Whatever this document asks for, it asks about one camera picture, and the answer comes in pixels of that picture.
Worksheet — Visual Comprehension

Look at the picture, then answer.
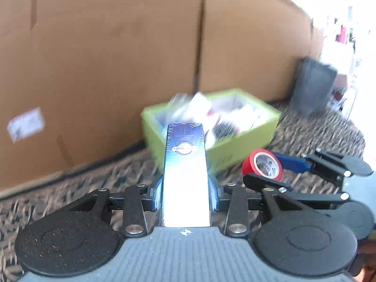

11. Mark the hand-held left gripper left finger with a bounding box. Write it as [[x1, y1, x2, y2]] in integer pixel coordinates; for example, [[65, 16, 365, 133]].
[[69, 174, 164, 238]]

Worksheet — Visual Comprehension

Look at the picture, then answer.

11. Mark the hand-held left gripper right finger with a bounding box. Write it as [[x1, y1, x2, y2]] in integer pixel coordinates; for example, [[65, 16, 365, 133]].
[[208, 174, 294, 238]]

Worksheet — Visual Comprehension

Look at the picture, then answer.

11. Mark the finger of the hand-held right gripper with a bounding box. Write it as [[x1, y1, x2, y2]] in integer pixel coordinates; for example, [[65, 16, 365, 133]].
[[272, 149, 356, 190], [244, 173, 351, 210]]

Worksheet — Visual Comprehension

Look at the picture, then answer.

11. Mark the red tape roll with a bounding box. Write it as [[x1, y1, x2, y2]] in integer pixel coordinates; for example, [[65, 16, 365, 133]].
[[241, 149, 284, 183]]

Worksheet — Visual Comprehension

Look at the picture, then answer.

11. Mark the dark blue tall box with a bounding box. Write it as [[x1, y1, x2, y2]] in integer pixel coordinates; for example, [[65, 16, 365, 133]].
[[160, 122, 212, 228]]

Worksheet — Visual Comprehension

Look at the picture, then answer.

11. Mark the lime green shoe box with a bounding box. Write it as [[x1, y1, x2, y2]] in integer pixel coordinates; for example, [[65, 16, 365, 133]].
[[140, 87, 282, 174]]

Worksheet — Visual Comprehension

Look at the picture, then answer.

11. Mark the dark striped packet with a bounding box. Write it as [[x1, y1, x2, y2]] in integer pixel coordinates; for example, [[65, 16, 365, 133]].
[[210, 119, 240, 141]]

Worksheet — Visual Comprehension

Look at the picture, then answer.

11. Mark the black letter-patterned mat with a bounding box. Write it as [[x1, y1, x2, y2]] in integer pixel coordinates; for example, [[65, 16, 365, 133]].
[[0, 100, 366, 282]]

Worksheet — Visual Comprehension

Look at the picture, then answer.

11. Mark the grey paper bag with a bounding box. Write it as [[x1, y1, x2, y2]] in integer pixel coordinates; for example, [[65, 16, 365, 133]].
[[289, 56, 338, 117]]

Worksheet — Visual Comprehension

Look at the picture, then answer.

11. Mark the brown cardboard backdrop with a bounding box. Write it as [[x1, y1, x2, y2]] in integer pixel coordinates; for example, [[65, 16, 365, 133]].
[[0, 0, 325, 194]]

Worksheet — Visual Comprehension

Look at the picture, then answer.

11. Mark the white shipping label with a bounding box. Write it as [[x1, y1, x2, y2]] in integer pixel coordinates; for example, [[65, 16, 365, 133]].
[[7, 108, 45, 143]]

